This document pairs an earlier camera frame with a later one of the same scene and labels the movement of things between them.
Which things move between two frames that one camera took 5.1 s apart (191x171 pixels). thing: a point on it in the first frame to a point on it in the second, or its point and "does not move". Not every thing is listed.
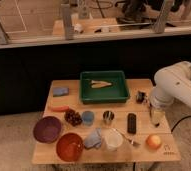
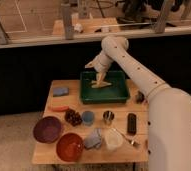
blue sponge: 60,91 does not move
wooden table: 136,131 does not move
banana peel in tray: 95,84 does not move
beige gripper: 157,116 to 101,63
